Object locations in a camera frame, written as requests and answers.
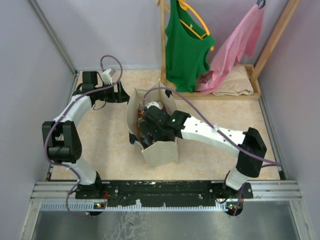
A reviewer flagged folded beige cloth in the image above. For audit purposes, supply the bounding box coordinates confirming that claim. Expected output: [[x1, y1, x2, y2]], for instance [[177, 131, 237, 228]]
[[213, 65, 254, 96]]

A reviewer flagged beige canvas tote bag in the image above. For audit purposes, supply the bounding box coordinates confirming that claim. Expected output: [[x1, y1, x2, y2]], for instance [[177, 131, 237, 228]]
[[126, 80, 178, 167]]

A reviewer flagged grey clothes hanger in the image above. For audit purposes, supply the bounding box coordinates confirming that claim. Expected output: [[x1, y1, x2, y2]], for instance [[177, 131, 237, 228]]
[[256, 0, 266, 10]]

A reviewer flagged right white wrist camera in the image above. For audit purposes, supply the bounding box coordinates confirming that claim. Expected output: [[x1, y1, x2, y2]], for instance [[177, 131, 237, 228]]
[[146, 101, 164, 110]]

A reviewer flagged yellow clothes hanger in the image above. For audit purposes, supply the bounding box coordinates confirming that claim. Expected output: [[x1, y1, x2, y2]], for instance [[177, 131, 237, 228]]
[[177, 0, 211, 40]]

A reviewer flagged red Coke can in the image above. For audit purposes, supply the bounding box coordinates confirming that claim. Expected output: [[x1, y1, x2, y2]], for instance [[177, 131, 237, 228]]
[[137, 109, 144, 119]]

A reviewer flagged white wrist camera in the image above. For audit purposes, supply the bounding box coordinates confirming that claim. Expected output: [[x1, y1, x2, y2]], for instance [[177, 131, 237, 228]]
[[101, 68, 116, 85], [146, 101, 164, 110]]

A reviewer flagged pink shirt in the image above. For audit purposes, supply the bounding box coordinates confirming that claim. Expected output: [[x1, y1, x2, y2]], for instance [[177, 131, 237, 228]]
[[196, 3, 265, 95]]

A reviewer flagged aluminium frame rail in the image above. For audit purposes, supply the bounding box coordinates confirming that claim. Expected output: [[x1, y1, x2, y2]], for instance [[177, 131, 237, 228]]
[[30, 180, 302, 216]]

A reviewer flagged wooden clothes rack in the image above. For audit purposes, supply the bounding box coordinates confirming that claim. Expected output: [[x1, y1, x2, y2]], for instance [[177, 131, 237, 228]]
[[157, 0, 300, 101]]

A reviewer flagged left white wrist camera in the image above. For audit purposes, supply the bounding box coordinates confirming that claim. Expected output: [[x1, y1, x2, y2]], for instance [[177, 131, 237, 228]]
[[101, 68, 116, 85]]

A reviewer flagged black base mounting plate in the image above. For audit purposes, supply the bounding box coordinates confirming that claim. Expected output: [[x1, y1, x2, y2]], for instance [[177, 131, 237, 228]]
[[75, 180, 253, 207]]

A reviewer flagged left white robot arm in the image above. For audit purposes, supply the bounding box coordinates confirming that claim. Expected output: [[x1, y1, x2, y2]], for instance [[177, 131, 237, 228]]
[[41, 68, 130, 199]]

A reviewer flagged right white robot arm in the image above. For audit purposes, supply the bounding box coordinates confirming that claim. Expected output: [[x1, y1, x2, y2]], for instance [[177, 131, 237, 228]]
[[137, 105, 267, 198]]

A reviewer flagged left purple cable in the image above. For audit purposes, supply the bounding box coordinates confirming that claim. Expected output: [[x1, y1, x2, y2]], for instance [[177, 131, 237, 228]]
[[43, 54, 124, 219]]

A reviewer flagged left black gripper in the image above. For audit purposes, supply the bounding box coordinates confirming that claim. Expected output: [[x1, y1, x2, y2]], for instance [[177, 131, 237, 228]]
[[95, 81, 132, 103]]

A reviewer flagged purple cable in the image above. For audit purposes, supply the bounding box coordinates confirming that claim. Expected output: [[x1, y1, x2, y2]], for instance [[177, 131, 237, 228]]
[[43, 54, 124, 219], [142, 86, 282, 217]]

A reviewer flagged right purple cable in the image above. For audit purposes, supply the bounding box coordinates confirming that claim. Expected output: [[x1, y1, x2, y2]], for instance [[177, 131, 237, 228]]
[[142, 86, 282, 217]]

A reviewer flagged green tank top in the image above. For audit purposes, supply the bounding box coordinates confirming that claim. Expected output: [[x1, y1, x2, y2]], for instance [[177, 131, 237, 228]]
[[165, 0, 215, 93]]

